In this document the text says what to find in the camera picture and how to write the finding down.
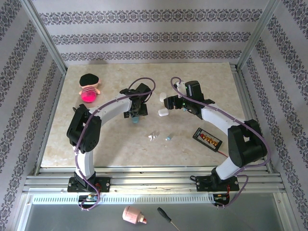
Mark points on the blue earbud charging case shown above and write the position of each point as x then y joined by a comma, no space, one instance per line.
136,120

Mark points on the white rectangular charging case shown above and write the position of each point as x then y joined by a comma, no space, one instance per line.
162,112

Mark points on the white oval charging case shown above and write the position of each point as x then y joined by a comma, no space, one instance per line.
162,96

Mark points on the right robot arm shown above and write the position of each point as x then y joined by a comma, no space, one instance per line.
245,142

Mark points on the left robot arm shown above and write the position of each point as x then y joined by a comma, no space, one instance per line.
110,108

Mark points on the black battery tester board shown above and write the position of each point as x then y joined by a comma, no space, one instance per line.
207,139

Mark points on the plush doll pink dress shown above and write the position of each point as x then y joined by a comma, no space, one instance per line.
89,81

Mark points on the small circuit board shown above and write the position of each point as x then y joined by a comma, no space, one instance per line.
220,198
91,197

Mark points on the pink toy bottle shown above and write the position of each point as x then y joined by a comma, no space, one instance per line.
131,214

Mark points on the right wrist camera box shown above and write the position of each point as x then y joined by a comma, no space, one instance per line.
180,87

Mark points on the aluminium side rail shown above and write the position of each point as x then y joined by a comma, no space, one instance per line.
57,101
245,101

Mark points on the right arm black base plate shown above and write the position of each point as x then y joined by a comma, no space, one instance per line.
203,184

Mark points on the aluminium front rail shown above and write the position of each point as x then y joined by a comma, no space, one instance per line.
156,186

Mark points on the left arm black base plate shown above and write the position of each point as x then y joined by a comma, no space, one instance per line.
103,184

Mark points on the aluminium frame post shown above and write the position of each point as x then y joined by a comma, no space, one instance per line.
258,36
44,36

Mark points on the grey metal base plate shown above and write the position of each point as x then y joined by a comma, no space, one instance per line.
216,219

